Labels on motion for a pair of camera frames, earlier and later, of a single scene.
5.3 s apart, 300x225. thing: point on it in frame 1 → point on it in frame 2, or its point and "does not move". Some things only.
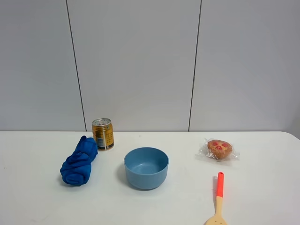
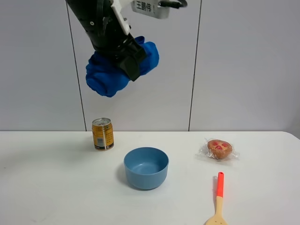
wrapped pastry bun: (217, 149) does not move
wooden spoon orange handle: (218, 219) does not move
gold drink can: (102, 131) does not move
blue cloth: (75, 169) → (105, 75)
